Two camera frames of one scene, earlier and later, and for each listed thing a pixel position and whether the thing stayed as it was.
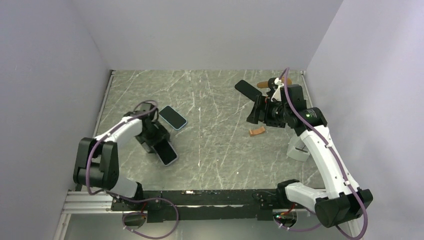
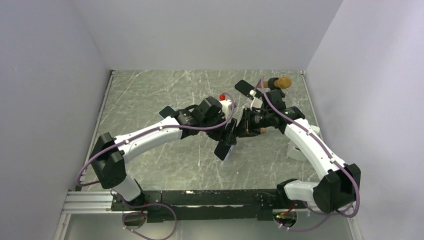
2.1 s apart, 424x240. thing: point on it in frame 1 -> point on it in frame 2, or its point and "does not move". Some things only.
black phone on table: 248,90 does not move
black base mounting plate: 163,205 does not move
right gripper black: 265,104 -> 245,128
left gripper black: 161,133 -> 230,137
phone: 165,152 -> 222,150
